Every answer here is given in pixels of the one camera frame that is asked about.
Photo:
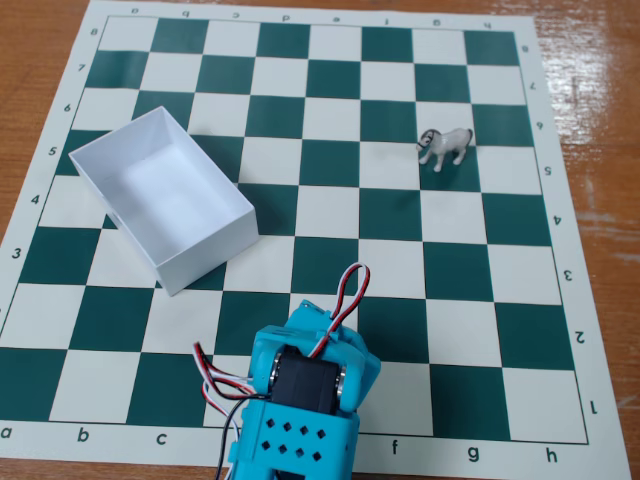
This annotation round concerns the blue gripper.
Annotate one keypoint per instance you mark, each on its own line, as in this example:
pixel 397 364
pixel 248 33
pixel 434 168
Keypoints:
pixel 314 312

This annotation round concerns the white toy horse figurine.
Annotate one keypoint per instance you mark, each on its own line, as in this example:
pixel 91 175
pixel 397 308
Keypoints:
pixel 447 145

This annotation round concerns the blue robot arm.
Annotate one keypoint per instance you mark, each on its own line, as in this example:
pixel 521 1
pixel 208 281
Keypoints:
pixel 300 440

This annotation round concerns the white open cardboard box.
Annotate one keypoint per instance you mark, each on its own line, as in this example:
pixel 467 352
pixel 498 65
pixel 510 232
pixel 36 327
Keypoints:
pixel 170 200

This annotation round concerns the green white chessboard mat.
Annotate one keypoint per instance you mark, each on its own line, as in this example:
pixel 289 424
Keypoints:
pixel 330 165

